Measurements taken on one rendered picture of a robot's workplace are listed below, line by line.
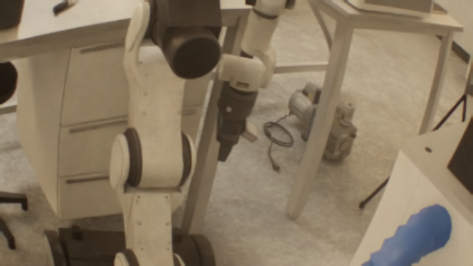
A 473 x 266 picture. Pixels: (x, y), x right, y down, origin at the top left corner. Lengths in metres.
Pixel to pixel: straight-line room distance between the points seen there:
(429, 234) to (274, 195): 2.58
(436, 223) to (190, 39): 1.24
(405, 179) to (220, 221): 2.33
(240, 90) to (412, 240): 1.56
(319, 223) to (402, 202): 2.43
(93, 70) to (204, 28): 0.47
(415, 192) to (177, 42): 1.20
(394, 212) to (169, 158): 1.38
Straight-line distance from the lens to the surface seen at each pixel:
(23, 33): 1.82
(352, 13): 2.42
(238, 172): 3.06
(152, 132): 1.82
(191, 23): 1.64
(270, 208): 2.91
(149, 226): 1.93
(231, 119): 2.00
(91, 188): 2.25
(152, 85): 1.80
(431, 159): 0.46
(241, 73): 1.90
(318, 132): 2.66
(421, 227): 0.41
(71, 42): 1.93
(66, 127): 2.07
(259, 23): 1.79
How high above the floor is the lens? 1.65
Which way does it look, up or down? 30 degrees down
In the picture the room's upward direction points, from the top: 14 degrees clockwise
